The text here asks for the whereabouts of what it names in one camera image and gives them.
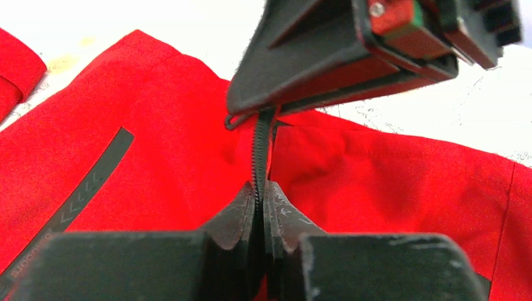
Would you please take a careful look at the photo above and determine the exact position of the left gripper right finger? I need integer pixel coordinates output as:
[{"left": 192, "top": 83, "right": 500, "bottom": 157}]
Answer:
[{"left": 263, "top": 182, "right": 489, "bottom": 300}]

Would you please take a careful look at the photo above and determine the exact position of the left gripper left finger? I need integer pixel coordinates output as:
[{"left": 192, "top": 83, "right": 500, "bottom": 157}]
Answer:
[{"left": 11, "top": 183, "right": 258, "bottom": 300}]

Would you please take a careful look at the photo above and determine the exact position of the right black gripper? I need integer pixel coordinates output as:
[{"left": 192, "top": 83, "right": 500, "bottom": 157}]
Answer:
[{"left": 353, "top": 1, "right": 522, "bottom": 82}]

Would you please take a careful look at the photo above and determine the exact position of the red zip-up jacket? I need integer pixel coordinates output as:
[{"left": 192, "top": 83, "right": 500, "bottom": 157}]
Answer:
[{"left": 1, "top": 30, "right": 531, "bottom": 300}]

